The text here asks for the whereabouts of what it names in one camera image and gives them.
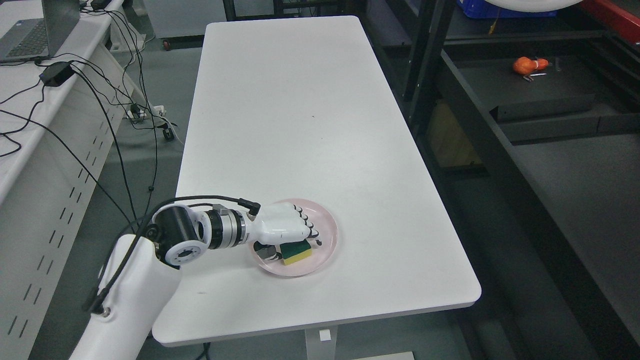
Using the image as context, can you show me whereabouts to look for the white robotic left hand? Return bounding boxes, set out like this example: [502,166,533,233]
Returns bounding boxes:
[245,202,323,261]

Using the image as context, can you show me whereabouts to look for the green yellow sponge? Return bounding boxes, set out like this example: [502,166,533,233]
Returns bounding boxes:
[279,240,313,265]

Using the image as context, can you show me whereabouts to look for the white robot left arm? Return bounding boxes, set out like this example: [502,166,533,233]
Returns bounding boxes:
[70,196,261,360]

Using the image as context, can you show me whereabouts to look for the dark metal shelf rack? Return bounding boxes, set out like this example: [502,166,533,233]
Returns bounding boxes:
[349,0,639,360]

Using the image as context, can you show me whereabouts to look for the pink round plate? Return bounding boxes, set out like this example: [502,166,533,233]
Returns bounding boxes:
[247,198,339,278]

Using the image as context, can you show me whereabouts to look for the white rectangular table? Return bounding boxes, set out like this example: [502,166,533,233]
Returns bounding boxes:
[153,16,482,346]

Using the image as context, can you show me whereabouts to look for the white power strip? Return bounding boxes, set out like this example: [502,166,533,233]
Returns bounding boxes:
[122,104,166,123]

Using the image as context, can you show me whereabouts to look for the white side desk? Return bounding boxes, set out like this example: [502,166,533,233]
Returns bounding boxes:
[0,13,147,360]

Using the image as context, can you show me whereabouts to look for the black power adapter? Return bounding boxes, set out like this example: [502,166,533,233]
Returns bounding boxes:
[39,61,75,87]

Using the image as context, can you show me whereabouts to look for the orange plastic bag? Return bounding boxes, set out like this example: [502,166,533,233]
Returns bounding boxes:
[512,56,549,76]

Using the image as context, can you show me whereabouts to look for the grey laptop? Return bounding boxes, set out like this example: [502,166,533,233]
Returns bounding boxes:
[0,0,80,65]

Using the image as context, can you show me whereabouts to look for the red metal beam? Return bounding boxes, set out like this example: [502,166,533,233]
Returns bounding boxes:
[579,0,640,44]

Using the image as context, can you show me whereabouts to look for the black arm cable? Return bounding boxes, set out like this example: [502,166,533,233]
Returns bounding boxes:
[82,195,262,315]

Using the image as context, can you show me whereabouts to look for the black cable on desk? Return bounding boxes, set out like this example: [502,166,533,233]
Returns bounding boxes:
[0,5,176,236]

